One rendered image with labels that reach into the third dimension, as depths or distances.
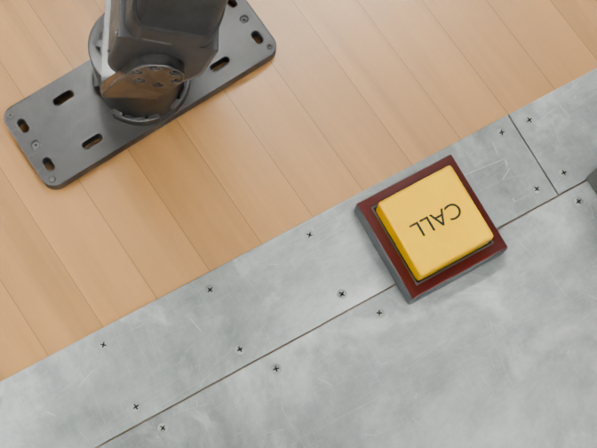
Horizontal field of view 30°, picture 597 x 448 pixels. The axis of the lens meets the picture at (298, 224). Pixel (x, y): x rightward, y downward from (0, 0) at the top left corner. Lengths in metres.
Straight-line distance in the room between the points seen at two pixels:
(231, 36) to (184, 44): 0.16
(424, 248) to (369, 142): 0.10
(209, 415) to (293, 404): 0.06
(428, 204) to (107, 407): 0.26
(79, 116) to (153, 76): 0.13
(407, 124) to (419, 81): 0.04
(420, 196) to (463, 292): 0.08
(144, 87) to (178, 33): 0.07
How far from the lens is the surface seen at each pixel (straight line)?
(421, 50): 0.86
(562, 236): 0.84
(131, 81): 0.72
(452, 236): 0.78
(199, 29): 0.67
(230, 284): 0.79
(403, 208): 0.78
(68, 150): 0.82
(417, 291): 0.78
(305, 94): 0.84
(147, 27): 0.67
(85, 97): 0.83
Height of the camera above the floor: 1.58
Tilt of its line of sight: 75 degrees down
